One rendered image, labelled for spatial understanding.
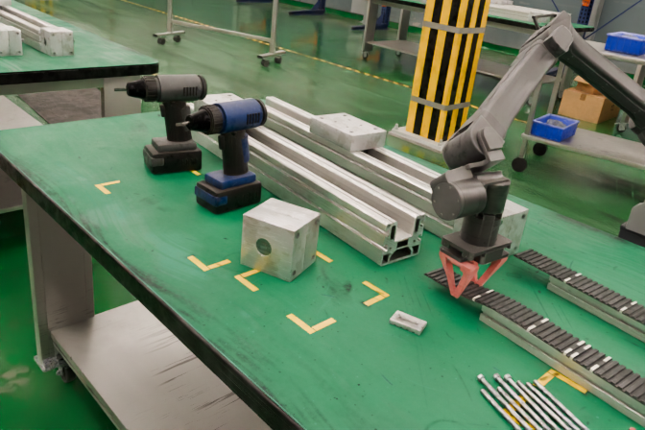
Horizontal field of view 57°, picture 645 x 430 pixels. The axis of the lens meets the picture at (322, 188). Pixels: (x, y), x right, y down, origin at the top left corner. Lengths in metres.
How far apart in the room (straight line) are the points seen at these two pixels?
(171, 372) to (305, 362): 0.89
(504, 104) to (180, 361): 1.11
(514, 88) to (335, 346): 0.54
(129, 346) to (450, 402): 1.14
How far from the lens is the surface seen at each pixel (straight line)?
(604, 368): 0.93
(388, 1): 7.23
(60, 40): 2.61
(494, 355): 0.93
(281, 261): 0.99
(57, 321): 1.87
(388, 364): 0.86
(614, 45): 4.14
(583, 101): 6.15
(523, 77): 1.14
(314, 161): 1.30
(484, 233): 0.95
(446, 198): 0.88
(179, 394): 1.63
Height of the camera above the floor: 1.31
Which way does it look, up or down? 22 degrees down
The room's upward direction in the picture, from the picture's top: 6 degrees clockwise
